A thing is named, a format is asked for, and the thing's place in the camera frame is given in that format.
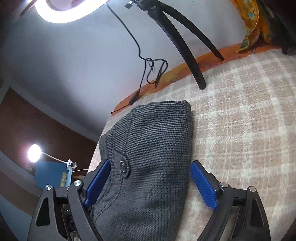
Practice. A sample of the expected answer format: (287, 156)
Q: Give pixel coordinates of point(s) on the orange patterned scarf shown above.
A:
(255, 21)

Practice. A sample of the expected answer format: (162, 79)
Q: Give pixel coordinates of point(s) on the pink plaid bed sheet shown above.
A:
(244, 128)

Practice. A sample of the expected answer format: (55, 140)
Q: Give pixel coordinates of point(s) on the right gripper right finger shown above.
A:
(251, 220)

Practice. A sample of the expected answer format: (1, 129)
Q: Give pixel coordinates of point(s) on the black mini tripod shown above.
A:
(158, 11)

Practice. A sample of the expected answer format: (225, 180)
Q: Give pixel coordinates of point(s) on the white ring light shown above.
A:
(60, 12)

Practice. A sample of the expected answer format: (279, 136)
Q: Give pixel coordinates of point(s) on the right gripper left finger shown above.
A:
(63, 213)

